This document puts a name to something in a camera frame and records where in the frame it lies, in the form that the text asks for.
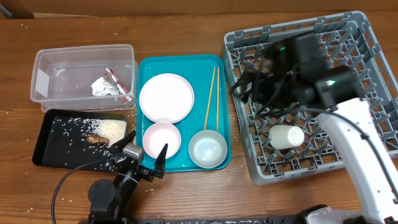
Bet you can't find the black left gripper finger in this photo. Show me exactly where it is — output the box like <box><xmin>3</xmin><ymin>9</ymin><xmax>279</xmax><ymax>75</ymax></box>
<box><xmin>154</xmin><ymin>143</ymin><xmax>168</xmax><ymax>179</ymax></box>
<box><xmin>109</xmin><ymin>130</ymin><xmax>136</xmax><ymax>153</ymax></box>

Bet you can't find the white rice pile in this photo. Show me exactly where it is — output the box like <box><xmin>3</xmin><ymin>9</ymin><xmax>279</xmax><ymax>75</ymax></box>
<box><xmin>83</xmin><ymin>119</ymin><xmax>127</xmax><ymax>146</ymax></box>

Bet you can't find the brown food scrap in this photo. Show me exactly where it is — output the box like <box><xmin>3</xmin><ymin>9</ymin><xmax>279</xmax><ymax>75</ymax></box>
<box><xmin>86</xmin><ymin>134</ymin><xmax>109</xmax><ymax>146</ymax></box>

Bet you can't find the pink bowl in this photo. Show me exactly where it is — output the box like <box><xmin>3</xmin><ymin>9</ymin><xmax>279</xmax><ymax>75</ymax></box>
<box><xmin>142</xmin><ymin>122</ymin><xmax>182</xmax><ymax>159</ymax></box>

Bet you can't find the red snack wrapper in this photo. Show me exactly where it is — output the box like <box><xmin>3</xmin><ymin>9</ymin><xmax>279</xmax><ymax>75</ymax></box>
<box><xmin>104</xmin><ymin>67</ymin><xmax>134</xmax><ymax>104</ymax></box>

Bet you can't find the white paper cup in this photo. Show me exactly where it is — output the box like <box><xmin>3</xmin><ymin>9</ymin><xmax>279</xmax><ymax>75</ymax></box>
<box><xmin>269</xmin><ymin>125</ymin><xmax>305</xmax><ymax>150</ymax></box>

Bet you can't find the grey white bowl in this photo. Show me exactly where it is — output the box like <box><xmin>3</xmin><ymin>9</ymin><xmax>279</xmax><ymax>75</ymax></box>
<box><xmin>188</xmin><ymin>130</ymin><xmax>228</xmax><ymax>169</ymax></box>

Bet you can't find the wooden chopstick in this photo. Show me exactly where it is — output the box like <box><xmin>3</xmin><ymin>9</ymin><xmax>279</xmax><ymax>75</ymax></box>
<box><xmin>216</xmin><ymin>67</ymin><xmax>220</xmax><ymax>132</ymax></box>
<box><xmin>204</xmin><ymin>67</ymin><xmax>216</xmax><ymax>129</ymax></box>

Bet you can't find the silver foil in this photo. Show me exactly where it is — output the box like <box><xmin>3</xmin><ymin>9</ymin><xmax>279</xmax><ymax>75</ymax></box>
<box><xmin>91</xmin><ymin>77</ymin><xmax>119</xmax><ymax>96</ymax></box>

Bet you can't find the white round plate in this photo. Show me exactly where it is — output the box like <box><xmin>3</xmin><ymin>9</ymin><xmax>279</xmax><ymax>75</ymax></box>
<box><xmin>139</xmin><ymin>73</ymin><xmax>195</xmax><ymax>123</ymax></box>

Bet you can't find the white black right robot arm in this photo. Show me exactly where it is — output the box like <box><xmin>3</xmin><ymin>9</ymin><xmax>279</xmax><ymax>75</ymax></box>
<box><xmin>243</xmin><ymin>32</ymin><xmax>397</xmax><ymax>223</ymax></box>

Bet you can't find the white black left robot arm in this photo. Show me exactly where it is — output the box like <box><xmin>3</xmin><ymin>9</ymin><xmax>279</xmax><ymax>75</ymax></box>
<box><xmin>88</xmin><ymin>131</ymin><xmax>169</xmax><ymax>223</ymax></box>

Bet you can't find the black food waste tray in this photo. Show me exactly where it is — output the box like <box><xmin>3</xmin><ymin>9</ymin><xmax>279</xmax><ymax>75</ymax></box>
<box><xmin>32</xmin><ymin>109</ymin><xmax>127</xmax><ymax>169</ymax></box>

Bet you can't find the clear plastic waste bin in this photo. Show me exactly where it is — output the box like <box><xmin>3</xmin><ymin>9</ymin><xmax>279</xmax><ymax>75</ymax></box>
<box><xmin>30</xmin><ymin>44</ymin><xmax>137</xmax><ymax>111</ymax></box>

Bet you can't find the grey plastic dish rack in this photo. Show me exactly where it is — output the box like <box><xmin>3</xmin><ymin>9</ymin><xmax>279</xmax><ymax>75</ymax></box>
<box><xmin>222</xmin><ymin>11</ymin><xmax>397</xmax><ymax>185</ymax></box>

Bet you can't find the teal plastic tray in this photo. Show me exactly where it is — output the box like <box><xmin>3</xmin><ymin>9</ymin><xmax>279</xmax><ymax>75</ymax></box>
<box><xmin>137</xmin><ymin>55</ymin><xmax>232</xmax><ymax>172</ymax></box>

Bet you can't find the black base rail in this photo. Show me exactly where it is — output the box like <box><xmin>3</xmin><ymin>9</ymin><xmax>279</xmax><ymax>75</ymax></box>
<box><xmin>133</xmin><ymin>203</ymin><xmax>355</xmax><ymax>224</ymax></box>

